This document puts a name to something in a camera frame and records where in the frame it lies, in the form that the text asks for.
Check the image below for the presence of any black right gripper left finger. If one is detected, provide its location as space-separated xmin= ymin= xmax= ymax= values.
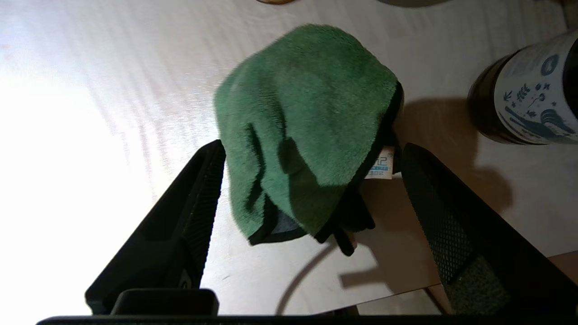
xmin=86 ymin=140 xmax=226 ymax=314

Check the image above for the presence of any dark liquid bottle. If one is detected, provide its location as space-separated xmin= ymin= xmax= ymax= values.
xmin=467 ymin=29 xmax=578 ymax=146

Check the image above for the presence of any green microfibre cloth black trim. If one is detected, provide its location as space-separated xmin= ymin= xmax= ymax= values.
xmin=214 ymin=23 xmax=404 ymax=257

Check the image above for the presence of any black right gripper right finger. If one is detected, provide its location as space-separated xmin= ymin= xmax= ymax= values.
xmin=401 ymin=144 xmax=578 ymax=314

